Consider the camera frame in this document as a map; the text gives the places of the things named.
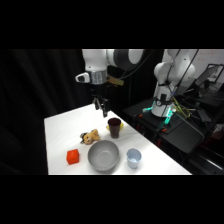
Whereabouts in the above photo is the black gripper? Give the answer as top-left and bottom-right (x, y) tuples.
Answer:
(89, 83), (111, 119)

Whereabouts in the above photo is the brown plastic cup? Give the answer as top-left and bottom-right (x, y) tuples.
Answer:
(107, 117), (122, 140)

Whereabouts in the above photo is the grey bowl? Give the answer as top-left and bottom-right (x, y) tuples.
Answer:
(87, 139), (121, 173)

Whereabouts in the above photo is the light blue cup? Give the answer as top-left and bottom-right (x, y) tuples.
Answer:
(125, 148), (143, 170)

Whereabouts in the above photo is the yellow toy banana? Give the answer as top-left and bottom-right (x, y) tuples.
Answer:
(105, 122), (125, 132)

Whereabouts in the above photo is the brown plush toy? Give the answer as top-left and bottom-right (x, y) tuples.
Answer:
(79, 128), (101, 146)

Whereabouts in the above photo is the orange cube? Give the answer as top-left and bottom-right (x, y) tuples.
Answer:
(65, 149), (81, 166)

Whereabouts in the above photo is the green light strip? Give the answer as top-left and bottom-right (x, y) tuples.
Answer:
(161, 107), (174, 127)

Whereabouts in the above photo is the black curtain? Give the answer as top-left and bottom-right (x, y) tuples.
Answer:
(0, 49), (164, 176)

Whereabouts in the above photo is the black robot stand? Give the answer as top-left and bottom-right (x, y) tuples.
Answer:
(122, 97), (207, 156)

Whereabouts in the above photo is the black laptop screen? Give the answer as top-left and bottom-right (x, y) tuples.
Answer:
(194, 63), (224, 92)

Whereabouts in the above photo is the tan wrist camera box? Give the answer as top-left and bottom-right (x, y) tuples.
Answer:
(106, 74), (125, 88)

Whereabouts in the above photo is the yellow green cable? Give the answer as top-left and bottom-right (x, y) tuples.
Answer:
(171, 97), (192, 120)

